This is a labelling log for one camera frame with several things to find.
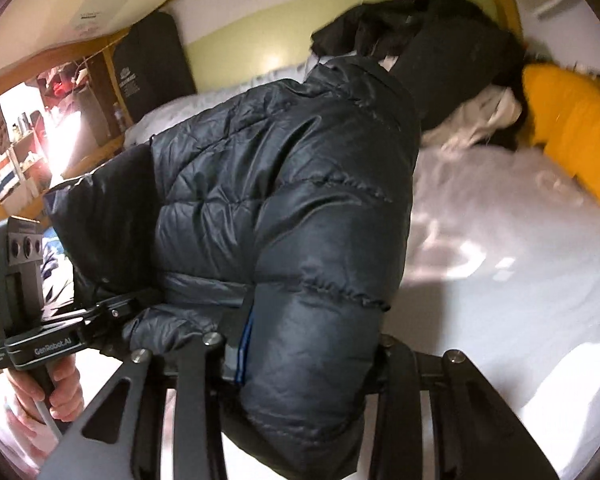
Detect black hanging bag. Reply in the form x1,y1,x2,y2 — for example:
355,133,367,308
111,11,197,126

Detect white crumpled garment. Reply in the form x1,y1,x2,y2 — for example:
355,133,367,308
422,85,523,153

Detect orange pillow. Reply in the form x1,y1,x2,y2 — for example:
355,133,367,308
522,64,600,201

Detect cluttered wooden shelf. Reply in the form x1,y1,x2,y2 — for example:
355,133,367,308
0,60,126,201

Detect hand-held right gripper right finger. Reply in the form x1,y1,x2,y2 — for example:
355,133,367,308
370,340,546,480

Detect light blue duvet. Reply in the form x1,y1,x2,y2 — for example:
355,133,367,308
124,62,321,146

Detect person's left hand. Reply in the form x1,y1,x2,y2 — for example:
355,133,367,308
5,355,86,423

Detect black bulky coat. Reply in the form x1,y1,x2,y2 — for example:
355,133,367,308
310,0,526,131

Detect black quilted puffer jacket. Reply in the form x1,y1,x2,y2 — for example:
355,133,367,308
42,55,423,476

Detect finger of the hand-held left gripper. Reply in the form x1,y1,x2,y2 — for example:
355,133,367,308
80,292,163,323
87,327,136,357

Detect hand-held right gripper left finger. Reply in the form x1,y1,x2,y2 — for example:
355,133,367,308
40,305,256,480

